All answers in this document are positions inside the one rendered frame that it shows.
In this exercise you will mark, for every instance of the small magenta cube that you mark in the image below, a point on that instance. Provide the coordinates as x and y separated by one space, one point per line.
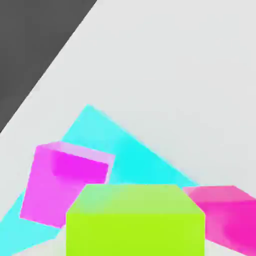
50 192

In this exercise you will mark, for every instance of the small lime green cube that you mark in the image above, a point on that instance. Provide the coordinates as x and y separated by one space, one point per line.
135 228

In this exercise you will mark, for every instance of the small hot pink cube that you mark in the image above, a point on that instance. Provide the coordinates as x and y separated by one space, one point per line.
230 216

